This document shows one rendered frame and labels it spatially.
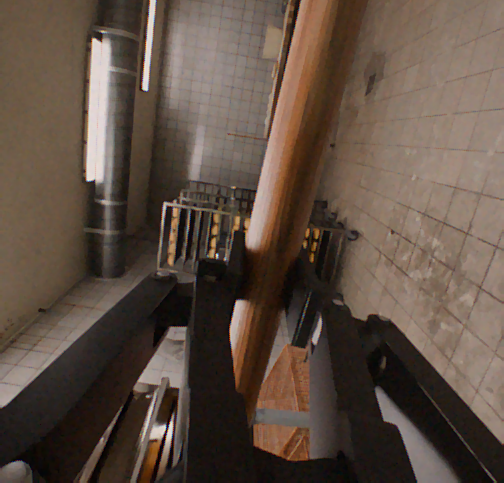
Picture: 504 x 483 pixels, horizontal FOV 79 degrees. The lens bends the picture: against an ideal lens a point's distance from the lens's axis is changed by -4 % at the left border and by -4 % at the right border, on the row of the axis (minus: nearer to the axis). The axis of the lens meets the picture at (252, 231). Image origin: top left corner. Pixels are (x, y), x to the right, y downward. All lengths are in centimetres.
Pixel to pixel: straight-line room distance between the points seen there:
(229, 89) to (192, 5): 125
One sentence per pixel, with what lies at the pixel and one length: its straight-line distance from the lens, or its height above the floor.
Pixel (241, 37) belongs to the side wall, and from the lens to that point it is 529.
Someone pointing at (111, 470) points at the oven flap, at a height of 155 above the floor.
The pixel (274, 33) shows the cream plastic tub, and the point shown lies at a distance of 474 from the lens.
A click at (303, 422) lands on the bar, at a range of 145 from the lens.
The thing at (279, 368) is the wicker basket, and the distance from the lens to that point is 209.
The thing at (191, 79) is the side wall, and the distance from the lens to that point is 523.
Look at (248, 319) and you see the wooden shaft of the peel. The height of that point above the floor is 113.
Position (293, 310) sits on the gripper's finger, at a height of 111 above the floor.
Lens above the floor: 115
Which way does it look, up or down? 4 degrees down
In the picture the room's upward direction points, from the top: 81 degrees counter-clockwise
